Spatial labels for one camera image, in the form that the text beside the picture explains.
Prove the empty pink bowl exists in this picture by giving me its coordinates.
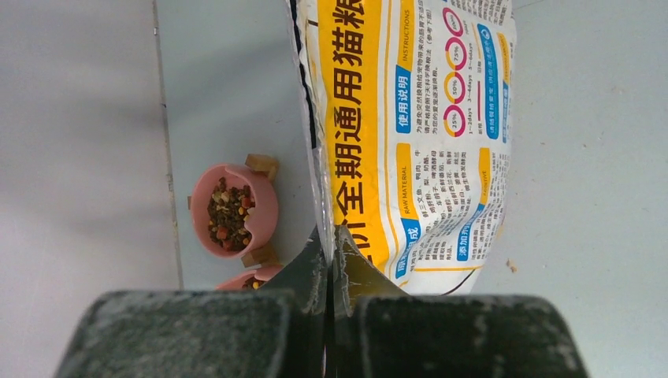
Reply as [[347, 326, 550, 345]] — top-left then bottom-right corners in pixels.
[[188, 154, 280, 268]]

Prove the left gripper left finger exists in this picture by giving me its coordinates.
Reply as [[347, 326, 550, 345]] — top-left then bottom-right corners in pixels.
[[55, 232, 328, 377]]

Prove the pink bowl with kibble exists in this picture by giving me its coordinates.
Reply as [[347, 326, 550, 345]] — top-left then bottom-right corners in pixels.
[[215, 265, 283, 291]]

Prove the cat food bag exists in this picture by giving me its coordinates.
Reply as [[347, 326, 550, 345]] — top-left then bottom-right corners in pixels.
[[289, 0, 517, 295]]

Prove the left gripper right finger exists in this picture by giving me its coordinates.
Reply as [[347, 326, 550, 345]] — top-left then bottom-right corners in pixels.
[[327, 226, 588, 377]]

